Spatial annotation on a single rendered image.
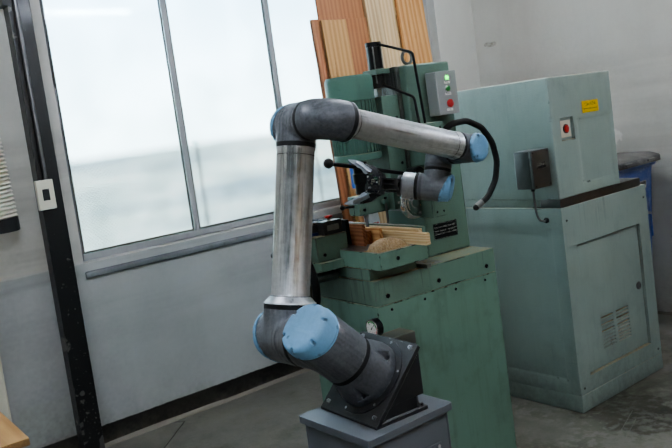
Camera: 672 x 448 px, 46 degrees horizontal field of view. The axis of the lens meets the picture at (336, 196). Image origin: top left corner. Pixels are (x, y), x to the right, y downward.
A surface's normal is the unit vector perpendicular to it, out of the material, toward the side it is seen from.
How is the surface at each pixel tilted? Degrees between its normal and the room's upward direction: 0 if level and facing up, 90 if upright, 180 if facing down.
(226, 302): 90
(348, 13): 88
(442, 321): 90
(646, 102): 90
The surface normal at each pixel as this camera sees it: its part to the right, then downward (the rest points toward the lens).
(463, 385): 0.57, 0.00
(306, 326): -0.62, -0.58
